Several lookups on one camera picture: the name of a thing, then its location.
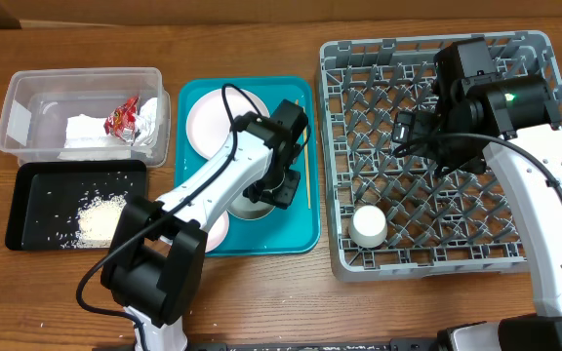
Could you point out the grey bowl with rice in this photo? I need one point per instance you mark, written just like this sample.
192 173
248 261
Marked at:
243 208

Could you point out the small white cup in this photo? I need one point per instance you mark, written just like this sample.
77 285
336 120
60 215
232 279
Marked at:
368 227

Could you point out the teal plastic serving tray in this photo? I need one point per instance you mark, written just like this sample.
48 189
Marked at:
292 231

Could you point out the large white plate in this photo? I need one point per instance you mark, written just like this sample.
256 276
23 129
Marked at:
207 124

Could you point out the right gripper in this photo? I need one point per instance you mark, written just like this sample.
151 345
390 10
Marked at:
417 123

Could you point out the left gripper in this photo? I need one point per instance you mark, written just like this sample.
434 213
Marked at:
284 194

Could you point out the small pink plate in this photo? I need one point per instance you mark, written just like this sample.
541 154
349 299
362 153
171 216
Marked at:
217 232

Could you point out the right wooden chopstick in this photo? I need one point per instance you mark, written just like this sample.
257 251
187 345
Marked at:
306 135

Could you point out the white napkin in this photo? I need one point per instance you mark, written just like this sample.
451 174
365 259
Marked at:
86 140

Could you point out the black rectangular tray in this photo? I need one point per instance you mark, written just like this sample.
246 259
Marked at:
29 209

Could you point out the pile of rice grains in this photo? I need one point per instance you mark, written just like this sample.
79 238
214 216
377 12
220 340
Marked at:
86 208

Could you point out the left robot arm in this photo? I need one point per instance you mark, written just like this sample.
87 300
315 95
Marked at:
154 265

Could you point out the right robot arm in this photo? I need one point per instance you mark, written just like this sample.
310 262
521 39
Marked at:
513 128

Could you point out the red foil snack wrapper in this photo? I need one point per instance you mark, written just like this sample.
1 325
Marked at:
121 123

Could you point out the grey dishwasher rack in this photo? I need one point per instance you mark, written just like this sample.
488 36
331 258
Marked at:
460 223

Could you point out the clear plastic waste bin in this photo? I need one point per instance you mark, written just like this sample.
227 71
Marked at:
38 104

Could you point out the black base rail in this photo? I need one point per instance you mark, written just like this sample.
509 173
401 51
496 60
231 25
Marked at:
310 346

